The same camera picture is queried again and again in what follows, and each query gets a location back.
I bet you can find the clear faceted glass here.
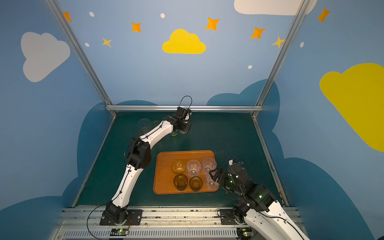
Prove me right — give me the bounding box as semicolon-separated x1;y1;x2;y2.
202;158;217;175
206;176;220;191
186;160;202;178

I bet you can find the small olive textured cup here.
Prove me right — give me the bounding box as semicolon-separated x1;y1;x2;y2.
189;176;203;192

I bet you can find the dark olive textured cup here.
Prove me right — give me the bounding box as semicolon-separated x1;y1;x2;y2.
173;174;189;191

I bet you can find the short yellow glass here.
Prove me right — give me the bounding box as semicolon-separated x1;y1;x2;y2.
172;160;186;175

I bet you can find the orange plastic tray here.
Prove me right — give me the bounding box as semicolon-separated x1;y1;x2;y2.
154;151;217;195

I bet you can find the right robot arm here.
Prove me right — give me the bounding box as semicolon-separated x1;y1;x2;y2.
209;161;308;240

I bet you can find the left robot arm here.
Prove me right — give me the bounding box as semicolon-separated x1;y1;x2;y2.
100;111;191;226

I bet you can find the tall green glass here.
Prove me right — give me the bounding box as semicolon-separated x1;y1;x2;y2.
151;121;163;132

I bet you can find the tall clear bluish glass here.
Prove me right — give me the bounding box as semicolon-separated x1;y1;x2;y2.
138;118;152;136

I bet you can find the right controller board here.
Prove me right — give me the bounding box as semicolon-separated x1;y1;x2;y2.
236;228;254;240

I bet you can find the controller board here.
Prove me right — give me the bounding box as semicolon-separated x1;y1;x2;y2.
110;228;129;237
236;228;254;240

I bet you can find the left controller board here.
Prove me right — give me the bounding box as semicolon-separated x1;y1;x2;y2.
110;228;129;237

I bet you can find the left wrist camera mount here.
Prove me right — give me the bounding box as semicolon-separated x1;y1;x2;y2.
173;107;192;121

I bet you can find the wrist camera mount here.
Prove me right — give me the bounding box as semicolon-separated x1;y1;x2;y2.
173;107;192;121
229;160;243;170

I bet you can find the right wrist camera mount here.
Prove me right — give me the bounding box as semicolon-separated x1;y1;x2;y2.
229;160;243;170

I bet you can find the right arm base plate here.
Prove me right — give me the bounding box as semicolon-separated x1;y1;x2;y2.
218;209;245;225

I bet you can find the aluminium rear frame bar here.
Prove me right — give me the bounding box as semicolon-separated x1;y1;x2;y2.
105;104;264;113

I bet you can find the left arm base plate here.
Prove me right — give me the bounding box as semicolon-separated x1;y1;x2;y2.
100;209;143;226

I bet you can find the front aluminium rail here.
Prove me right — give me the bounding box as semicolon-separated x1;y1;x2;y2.
49;207;308;240

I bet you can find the aluminium left frame post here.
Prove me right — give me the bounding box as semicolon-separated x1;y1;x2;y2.
45;0;113;107

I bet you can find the aluminium frame post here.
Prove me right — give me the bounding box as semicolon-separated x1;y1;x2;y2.
252;0;311;120
45;0;113;107

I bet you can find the aluminium right frame post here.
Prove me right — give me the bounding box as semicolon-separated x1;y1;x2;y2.
252;0;311;120

